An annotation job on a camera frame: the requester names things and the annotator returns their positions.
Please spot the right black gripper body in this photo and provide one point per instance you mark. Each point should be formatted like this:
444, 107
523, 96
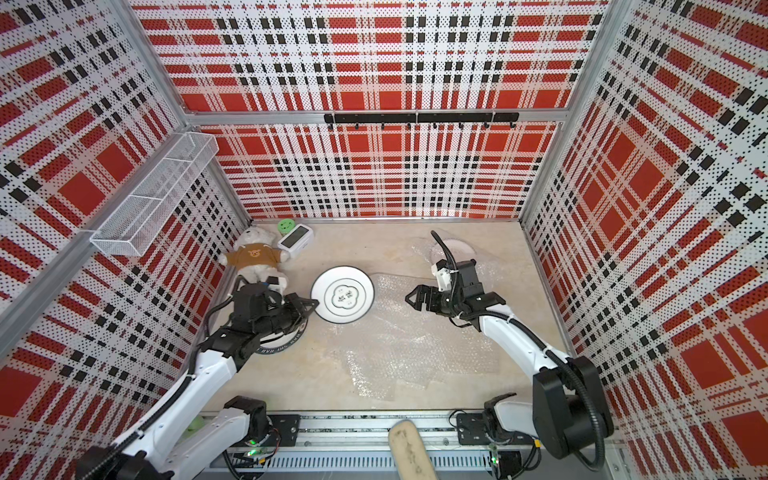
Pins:
444, 303

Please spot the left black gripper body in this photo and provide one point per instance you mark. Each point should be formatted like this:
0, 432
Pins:
283, 317

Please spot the green rimmed plate front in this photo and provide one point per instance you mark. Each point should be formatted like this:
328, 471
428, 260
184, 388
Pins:
278, 342

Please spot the bubble wrap sheet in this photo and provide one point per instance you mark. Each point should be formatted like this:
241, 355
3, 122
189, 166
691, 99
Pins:
393, 343

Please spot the white embossed plate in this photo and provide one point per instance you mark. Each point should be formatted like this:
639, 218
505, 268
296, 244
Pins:
344, 294

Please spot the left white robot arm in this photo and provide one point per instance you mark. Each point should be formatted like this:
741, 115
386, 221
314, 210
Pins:
153, 448

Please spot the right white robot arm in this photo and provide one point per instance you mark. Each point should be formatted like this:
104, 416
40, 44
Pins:
568, 413

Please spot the pink plate in wrap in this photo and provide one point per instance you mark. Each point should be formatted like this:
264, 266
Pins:
460, 250

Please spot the beige teddy bear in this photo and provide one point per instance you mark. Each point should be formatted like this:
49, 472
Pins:
256, 257

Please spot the white green small device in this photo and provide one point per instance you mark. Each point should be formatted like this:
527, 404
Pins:
297, 240

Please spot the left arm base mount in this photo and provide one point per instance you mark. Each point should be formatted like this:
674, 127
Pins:
265, 434

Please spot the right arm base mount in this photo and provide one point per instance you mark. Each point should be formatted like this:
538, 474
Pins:
511, 453

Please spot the clear wall shelf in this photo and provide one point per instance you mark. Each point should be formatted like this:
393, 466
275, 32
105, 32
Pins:
135, 224

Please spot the wooden brush handle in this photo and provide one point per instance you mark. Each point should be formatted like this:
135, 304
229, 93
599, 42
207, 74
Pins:
409, 452

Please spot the black hook rail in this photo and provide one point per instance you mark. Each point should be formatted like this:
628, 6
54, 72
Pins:
434, 118

